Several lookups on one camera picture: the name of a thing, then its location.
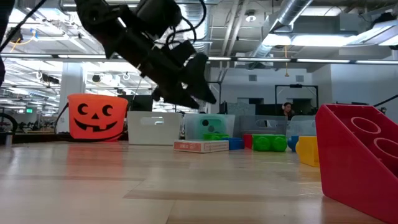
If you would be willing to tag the white building column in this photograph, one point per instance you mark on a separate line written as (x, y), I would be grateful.
(73, 81)

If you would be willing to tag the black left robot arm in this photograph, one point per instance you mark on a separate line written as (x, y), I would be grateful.
(93, 18)

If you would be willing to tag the person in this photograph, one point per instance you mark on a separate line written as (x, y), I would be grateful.
(286, 110)

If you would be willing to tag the white plastic bin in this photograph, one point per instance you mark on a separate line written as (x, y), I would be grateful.
(136, 133)

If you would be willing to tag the black ceiling lamp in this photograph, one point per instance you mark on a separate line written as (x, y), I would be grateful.
(14, 35)

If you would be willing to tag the black monitor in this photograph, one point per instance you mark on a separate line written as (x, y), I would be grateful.
(140, 104)

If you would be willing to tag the clear plastic bin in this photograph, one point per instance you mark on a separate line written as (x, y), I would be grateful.
(189, 130)
(303, 126)

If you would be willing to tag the black metal frame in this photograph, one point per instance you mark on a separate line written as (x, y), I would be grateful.
(295, 86)

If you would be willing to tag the white ceiling sensor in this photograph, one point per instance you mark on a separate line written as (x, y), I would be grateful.
(250, 18)

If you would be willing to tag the orange pumpkin bucket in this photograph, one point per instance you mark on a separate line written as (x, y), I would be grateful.
(74, 130)

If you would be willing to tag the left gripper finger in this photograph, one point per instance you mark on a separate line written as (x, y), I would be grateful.
(174, 99)
(197, 74)

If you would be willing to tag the green toy brick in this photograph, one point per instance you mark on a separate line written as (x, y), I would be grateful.
(214, 137)
(269, 138)

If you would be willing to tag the playing card box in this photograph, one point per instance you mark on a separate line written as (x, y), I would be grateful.
(199, 147)

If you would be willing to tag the yellow toy brick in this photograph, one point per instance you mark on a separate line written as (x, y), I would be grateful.
(309, 151)

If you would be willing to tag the silver ventilation duct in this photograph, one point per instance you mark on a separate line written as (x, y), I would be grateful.
(292, 9)
(200, 46)

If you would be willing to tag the smoked grey plastic bin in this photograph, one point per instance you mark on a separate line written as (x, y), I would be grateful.
(248, 124)

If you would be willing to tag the long ceiling light strip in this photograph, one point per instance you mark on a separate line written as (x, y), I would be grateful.
(264, 59)

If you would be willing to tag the large red toy brick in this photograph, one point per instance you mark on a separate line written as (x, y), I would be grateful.
(247, 141)

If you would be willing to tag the teal foam die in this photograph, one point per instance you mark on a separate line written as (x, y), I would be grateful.
(219, 124)

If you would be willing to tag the yellow hanging pendant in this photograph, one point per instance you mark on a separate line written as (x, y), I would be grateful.
(286, 74)

